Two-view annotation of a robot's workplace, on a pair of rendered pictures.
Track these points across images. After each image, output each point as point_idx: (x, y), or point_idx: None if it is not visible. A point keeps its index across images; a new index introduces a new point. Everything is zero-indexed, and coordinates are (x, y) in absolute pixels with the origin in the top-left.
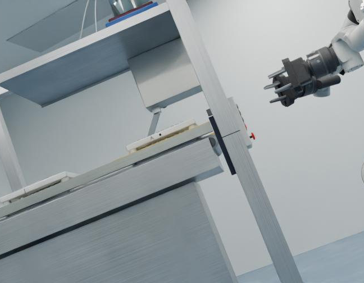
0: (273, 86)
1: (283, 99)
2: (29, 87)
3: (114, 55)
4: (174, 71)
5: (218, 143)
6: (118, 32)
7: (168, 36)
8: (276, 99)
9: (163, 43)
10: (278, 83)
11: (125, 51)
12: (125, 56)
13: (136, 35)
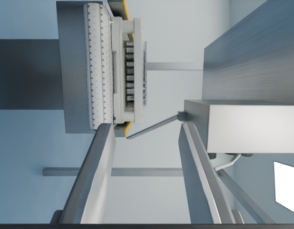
0: (191, 196)
1: (62, 210)
2: (206, 72)
3: (240, 74)
4: (232, 102)
5: (88, 20)
6: (258, 7)
7: (291, 80)
8: (95, 140)
9: (278, 100)
10: (214, 205)
11: (247, 73)
12: (243, 88)
13: (266, 33)
